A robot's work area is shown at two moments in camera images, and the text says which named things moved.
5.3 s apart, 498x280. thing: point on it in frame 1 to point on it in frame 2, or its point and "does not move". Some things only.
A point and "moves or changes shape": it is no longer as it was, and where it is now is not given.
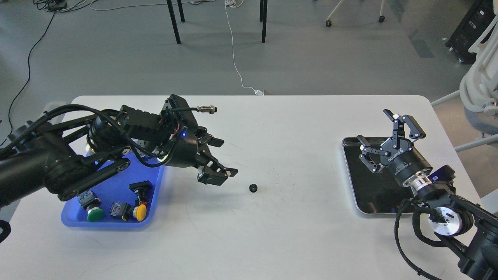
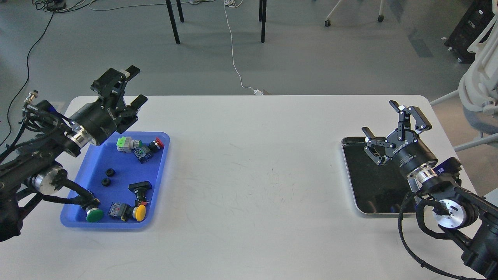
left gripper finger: [213, 141] to [111, 85]
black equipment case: [478, 17] does not move
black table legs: [263, 12] does not move
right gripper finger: [364, 142] to [368, 134]
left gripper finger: [213, 173] to [137, 103]
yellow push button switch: [126, 211] does not move
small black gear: [253, 188] moves or changes shape
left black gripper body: [185, 149] to [101, 123]
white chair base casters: [328, 22] does not move
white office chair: [479, 86] does not move
